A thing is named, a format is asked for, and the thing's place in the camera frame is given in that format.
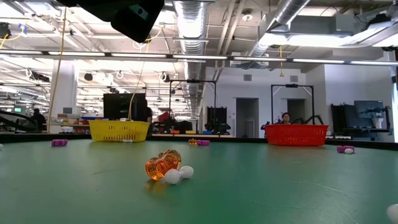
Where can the person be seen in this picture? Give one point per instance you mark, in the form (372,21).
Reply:
(38,119)
(285,118)

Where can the small orange bin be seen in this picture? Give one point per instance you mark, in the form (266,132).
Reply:
(174,132)

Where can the small yellow bin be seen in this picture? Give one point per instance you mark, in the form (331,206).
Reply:
(190,132)

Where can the small blue bin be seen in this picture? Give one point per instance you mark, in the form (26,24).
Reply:
(207,132)

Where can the white light bar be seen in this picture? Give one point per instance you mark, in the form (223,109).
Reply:
(199,57)

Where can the red bag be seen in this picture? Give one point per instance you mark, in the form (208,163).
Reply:
(163,117)

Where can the white smoke detector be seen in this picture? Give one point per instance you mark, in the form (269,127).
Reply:
(247,15)

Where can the black computer monitor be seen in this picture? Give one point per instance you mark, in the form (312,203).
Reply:
(121,105)

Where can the yellow plastic basket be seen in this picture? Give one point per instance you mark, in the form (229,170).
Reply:
(119,132)

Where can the green table mat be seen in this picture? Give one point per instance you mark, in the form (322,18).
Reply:
(93,199)

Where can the black background rig frame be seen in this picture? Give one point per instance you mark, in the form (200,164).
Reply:
(192,81)
(292,85)

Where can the red plastic basket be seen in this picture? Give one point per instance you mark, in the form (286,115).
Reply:
(295,135)

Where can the green exit sign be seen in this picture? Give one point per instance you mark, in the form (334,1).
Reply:
(17,109)

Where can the silver ventilation duct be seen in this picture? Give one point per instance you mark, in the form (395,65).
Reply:
(280,18)
(191,28)

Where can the yellow hanging pendant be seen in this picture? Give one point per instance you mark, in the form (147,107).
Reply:
(281,74)

